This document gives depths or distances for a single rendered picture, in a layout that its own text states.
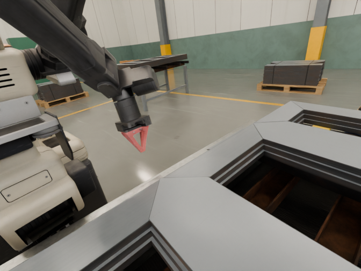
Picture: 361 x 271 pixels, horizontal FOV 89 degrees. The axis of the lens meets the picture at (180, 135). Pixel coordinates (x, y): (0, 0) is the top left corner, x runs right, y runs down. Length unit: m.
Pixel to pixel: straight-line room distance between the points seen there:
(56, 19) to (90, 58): 0.07
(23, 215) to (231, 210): 0.60
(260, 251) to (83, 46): 0.45
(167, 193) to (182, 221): 0.09
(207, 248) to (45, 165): 0.56
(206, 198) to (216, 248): 0.11
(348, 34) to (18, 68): 6.95
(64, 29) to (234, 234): 0.44
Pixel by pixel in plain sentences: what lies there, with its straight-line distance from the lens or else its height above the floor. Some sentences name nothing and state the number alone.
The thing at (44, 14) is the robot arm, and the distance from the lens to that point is 0.35.
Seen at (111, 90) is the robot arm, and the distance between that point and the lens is 0.45.
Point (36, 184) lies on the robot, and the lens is 0.76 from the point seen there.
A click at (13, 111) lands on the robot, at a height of 1.07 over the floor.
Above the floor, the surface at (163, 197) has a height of 0.87.
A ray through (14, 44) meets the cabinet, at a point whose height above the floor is 1.74.
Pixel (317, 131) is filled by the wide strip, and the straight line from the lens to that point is 0.77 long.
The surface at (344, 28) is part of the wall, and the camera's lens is 7.06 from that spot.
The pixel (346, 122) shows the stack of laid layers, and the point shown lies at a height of 0.85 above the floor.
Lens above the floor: 1.19
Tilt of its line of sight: 27 degrees down
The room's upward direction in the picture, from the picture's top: 7 degrees counter-clockwise
